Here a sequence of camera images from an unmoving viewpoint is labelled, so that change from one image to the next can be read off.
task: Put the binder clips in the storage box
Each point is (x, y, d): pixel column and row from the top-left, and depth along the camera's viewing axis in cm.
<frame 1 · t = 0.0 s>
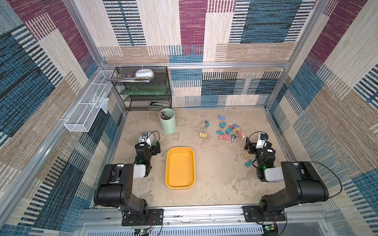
left hand: (149, 141, 94), fingers open
right hand: (256, 136, 90), fingers open
yellow storage tray: (180, 169, 89), point 3 cm above the table
mint green pen cup: (169, 126, 101), point 10 cm above the table
yellow binder clip: (203, 134, 107), on the table
teal binder clip: (248, 163, 91), point 2 cm above the table
small teal binder clip: (207, 124, 111), point 3 cm above the table
blue binder clip: (221, 117, 118), on the table
teal binder clip upper: (222, 125, 110), point 2 cm above the table
pink binder clip: (225, 136, 104), point 2 cm above the table
yellow binder clip right: (246, 155, 91), point 6 cm above the table
pens in cup: (163, 115, 95), point 18 cm above the table
pink binder clip right: (240, 134, 104), point 3 cm above the table
teal binder clip middle: (228, 131, 107), point 2 cm above the table

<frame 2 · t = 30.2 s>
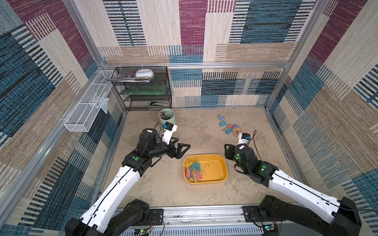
left hand: (182, 142, 71), fingers open
right hand: (225, 145, 79), fingers open
yellow storage tray: (217, 170, 91), on the table
teal binder clip: (195, 164, 88), point 5 cm above the table
pink binder clip: (188, 172, 86), point 5 cm above the table
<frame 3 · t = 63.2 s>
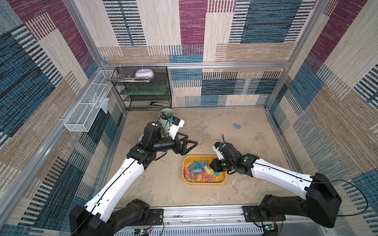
left hand: (191, 139, 68), fingers open
right hand: (209, 164, 81), fingers closed
blue binder clip 2: (236, 126, 110), point 2 cm above the table
yellow binder clip 2: (207, 169, 86), point 5 cm above the table
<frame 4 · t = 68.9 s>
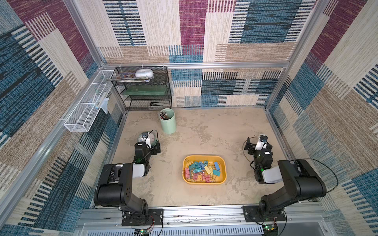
left hand: (150, 141, 94), fingers open
right hand: (258, 138, 90), fingers open
blue binder clip 2: (217, 167, 89), point 3 cm above the table
